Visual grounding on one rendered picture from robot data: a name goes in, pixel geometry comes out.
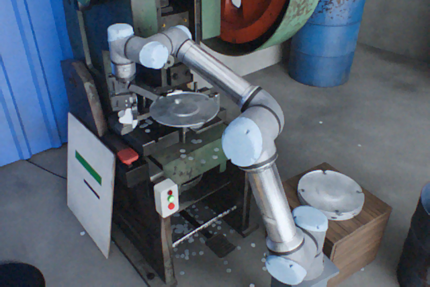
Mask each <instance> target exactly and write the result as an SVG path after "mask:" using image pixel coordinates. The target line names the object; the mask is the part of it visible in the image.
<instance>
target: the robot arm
mask: <svg viewBox="0 0 430 287"><path fill-rule="evenodd" d="M107 36H108V42H109V47H110V57H111V64H112V73H108V78H109V84H110V96H111V101H112V107H113V110H121V112H119V113H118V116H119V117H120V119H119V121H120V122H121V123H126V124H132V128H134V127H135V126H136V123H138V110H136V106H137V105H138V100H137V99H136V93H138V94H140V95H143V96H145V97H147V98H149V99H151V100H154V101H158V100H159V98H160V96H161V95H160V93H159V90H157V89H155V88H153V87H150V86H148V85H146V84H144V83H141V82H140V81H136V80H134V79H135V77H136V75H135V72H136V68H135V62H136V63H140V64H142V65H144V66H146V67H152V68H156V69H158V68H161V67H162V66H163V64H164V63H166V61H167V57H168V56H169V55H171V54H172V55H173V56H174V57H175V58H177V59H179V60H180V61H181V62H183V63H184V64H185V65H187V66H188V67H189V68H190V69H191V70H192V71H193V72H195V73H196V74H197V75H199V76H200V77H201V78H203V79H204V80H205V81H207V82H208V83H209V84H211V86H213V87H214V88H216V89H217V90H219V91H220V92H221V93H223V94H224V95H225V96H226V97H228V98H229V99H231V100H232V101H233V102H234V103H235V104H237V105H238V106H239V111H240V112H241V113H242V114H241V115H240V116H239V117H238V118H237V119H235V120H233V121H232V122H231V123H230V124H229V126H228V127H227V128H226V130H225V131H224V133H223V135H222V147H223V150H224V153H225V155H226V156H227V158H228V159H231V160H232V161H231V162H232V163H234V164H235V165H238V166H239V168H240V169H242V170H244V171H246V174H247V177H248V179H249V183H250V185H251V189H252V191H253V195H254V197H255V201H256V202H257V204H258V207H259V210H260V213H261V215H262V218H263V222H264V225H265V228H266V230H267V234H268V236H267V238H266V245H267V248H268V252H269V257H267V259H266V262H265V266H266V268H267V270H268V272H269V273H270V274H271V275H272V276H273V277H274V278H275V279H277V280H279V281H281V282H283V283H286V284H299V283H300V282H301V281H302V280H313V279H315V278H317V277H319V276H320V275H321V274H322V272H323V268H324V264H325V259H324V256H323V251H322V250H323V244H324V239H325V235H326V231H327V229H328V220H327V217H326V216H325V215H324V213H323V212H322V211H321V210H319V209H317V208H314V207H311V206H299V207H297V208H295V209H294V210H293V212H291V210H290V208H289V206H288V202H287V200H286V196H285V194H284V189H283V186H282V183H281V180H280V177H279V174H278V172H277V167H276V165H275V160H276V159H277V149H276V147H275V143H274V140H275V138H276V137H277V136H278V135H279V134H280V132H281V131H282V128H283V126H284V115H283V112H282V109H281V108H280V105H279V104H278V103H277V101H276V100H275V99H274V98H273V97H272V96H271V95H270V94H269V93H268V92H266V90H264V89H263V88H262V87H260V86H255V87H254V86H252V85H251V84H250V83H249V82H247V81H246V80H244V79H243V78H242V77H241V76H239V75H238V74H236V73H235V72H234V71H233V70H232V69H231V68H230V67H228V66H226V65H225V64H224V63H223V62H221V61H220V60H218V59H217V58H215V57H214V56H212V55H211V54H210V53H209V52H207V51H206V50H204V49H203V48H202V47H201V46H199V45H198V44H196V43H195V42H194V41H193V40H192V39H191V34H190V32H189V30H188V29H187V28H186V27H185V26H182V25H178V26H173V27H170V28H168V29H167V30H164V31H162V32H159V33H157V34H155V35H154V36H151V37H150V38H146V39H144V38H139V37H137V36H135V35H133V31H132V27H131V26H130V25H128V24H114V25H112V26H110V27H109V28H108V29H107Z"/></svg>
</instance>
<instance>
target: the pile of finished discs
mask: <svg viewBox="0 0 430 287"><path fill-rule="evenodd" d="M361 192H362V190H361V188H360V186H359V185H358V184H357V183H356V182H355V181H353V180H352V178H350V177H348V176H346V175H343V174H342V173H338V172H335V171H328V170H327V171H326V172H325V173H323V171H321V170H318V171H312V172H310V173H307V174H306V175H304V176H303V177H302V178H301V179H300V181H299V184H298V198H299V200H300V202H301V203H302V205H303V206H311V207H314V208H317V209H319V210H321V211H322V212H323V213H324V215H325V216H326V217H327V219H329V220H347V219H350V218H353V217H354V216H357V215H358V214H359V213H360V211H361V209H362V205H363V202H364V194H363V193H361Z"/></svg>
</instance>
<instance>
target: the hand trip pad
mask: <svg viewBox="0 0 430 287"><path fill-rule="evenodd" d="M117 156H118V158H119V159H120V160H121V161H122V162H123V163H126V164H127V165H130V164H131V162H133V161H135V160H137V159H138V155H137V153H135V152H134V150H133V149H131V148H129V147H128V148H126V149H123V150H122V151H120V152H119V153H118V154H117Z"/></svg>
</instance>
